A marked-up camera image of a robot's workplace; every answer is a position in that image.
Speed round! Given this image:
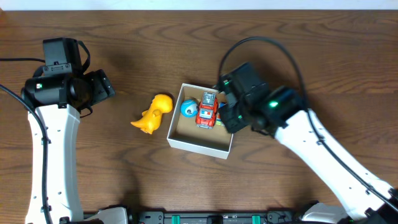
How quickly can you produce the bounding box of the blue ball toy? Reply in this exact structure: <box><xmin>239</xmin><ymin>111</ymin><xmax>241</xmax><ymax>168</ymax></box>
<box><xmin>180</xmin><ymin>100</ymin><xmax>198</xmax><ymax>118</ymax></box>

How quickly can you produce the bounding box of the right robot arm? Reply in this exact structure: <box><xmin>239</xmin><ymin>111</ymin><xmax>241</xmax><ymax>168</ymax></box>
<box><xmin>216</xmin><ymin>63</ymin><xmax>397</xmax><ymax>223</ymax></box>

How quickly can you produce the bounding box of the multicolour puzzle cube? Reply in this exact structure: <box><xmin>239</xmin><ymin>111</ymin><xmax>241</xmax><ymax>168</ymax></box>
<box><xmin>216</xmin><ymin>102</ymin><xmax>226</xmax><ymax>126</ymax></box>

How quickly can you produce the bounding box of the red toy fire truck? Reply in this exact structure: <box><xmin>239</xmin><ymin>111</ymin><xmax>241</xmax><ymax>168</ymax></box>
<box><xmin>196</xmin><ymin>92</ymin><xmax>218</xmax><ymax>129</ymax></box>

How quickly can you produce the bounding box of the white cardboard box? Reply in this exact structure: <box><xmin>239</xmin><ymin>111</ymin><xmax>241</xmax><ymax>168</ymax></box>
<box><xmin>167</xmin><ymin>83</ymin><xmax>233</xmax><ymax>159</ymax></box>

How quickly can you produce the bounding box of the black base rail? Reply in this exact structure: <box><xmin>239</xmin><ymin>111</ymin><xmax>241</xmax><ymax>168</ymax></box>
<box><xmin>83</xmin><ymin>203</ymin><xmax>352</xmax><ymax>224</ymax></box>

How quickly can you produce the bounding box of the orange dinosaur toy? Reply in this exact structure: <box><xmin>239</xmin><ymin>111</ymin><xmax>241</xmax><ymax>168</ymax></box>
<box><xmin>131</xmin><ymin>94</ymin><xmax>173</xmax><ymax>134</ymax></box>

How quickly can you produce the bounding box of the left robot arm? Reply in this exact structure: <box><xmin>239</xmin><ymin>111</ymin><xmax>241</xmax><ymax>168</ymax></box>
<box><xmin>21</xmin><ymin>37</ymin><xmax>115</xmax><ymax>223</ymax></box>

